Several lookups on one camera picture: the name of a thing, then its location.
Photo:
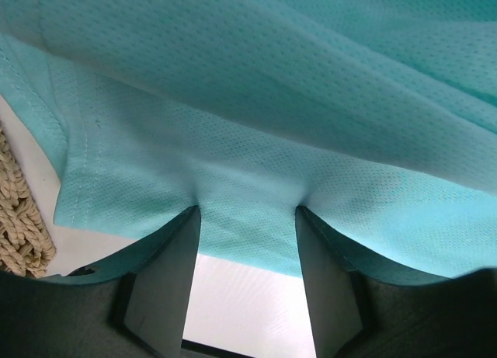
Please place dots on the wicker laundry basket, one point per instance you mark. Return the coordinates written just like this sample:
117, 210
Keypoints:
26, 245

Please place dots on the teal t shirt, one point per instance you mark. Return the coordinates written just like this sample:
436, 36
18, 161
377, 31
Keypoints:
377, 115

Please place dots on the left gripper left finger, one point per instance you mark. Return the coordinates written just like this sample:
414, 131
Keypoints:
132, 303

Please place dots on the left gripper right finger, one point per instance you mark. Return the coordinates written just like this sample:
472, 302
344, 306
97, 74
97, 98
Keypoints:
362, 304

